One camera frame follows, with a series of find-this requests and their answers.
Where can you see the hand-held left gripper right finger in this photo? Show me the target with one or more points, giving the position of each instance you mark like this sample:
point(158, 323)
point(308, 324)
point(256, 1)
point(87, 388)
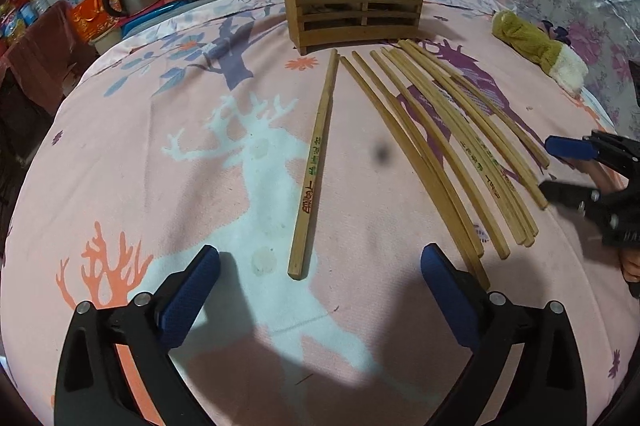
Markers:
point(445, 296)

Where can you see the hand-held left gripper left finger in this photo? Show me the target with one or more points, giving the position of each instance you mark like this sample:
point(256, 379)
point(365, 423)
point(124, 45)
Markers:
point(192, 301)

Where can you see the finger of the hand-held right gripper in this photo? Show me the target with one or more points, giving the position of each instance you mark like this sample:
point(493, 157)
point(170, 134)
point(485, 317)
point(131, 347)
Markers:
point(567, 147)
point(565, 193)

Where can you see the person's right hand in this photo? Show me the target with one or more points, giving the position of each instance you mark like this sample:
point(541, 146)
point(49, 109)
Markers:
point(631, 263)

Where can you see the green and white plush glove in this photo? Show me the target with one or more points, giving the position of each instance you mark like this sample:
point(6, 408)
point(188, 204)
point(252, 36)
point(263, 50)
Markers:
point(530, 39)

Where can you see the pink deer print bedsheet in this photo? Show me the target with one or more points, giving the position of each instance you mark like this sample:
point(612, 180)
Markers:
point(150, 181)

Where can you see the white plastic basin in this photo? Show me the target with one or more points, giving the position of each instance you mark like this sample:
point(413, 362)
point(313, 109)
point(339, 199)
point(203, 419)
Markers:
point(107, 40)

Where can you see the blue plastic tray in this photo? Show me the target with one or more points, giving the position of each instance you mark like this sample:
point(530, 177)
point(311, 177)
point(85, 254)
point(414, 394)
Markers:
point(150, 17)

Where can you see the brown red cloth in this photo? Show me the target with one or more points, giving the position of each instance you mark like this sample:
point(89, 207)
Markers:
point(45, 51)

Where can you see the red gift box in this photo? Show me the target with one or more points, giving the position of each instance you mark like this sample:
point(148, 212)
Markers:
point(90, 16)

